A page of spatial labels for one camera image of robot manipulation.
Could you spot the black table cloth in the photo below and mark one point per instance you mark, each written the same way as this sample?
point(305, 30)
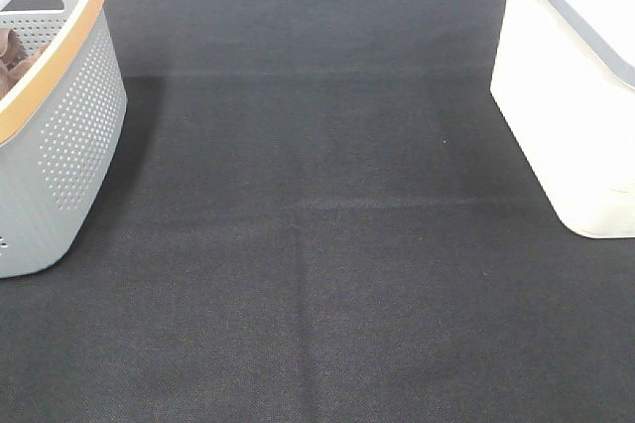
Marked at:
point(316, 213)

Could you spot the grey perforated laundry basket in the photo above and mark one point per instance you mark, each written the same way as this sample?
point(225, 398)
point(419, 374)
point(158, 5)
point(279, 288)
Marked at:
point(60, 125)

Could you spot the white storage bin grey rim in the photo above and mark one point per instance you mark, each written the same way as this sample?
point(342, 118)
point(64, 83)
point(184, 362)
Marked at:
point(563, 79)

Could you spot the brown towel in basket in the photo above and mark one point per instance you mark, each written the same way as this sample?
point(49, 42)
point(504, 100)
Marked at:
point(14, 60)

